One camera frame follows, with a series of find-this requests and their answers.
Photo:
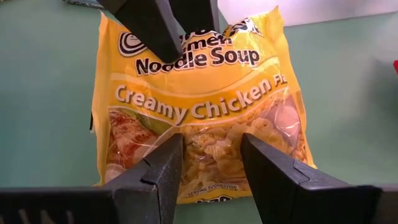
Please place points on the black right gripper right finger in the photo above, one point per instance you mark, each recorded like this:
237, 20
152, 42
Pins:
280, 186

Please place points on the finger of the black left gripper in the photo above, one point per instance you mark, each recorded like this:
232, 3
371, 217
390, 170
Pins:
196, 15
149, 28

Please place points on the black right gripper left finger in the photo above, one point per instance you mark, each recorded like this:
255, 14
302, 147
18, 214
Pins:
149, 186

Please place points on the yellow creamy chicken ramen packet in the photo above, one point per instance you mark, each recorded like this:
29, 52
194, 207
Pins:
211, 81

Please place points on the small red object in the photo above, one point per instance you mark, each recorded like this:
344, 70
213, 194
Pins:
395, 67

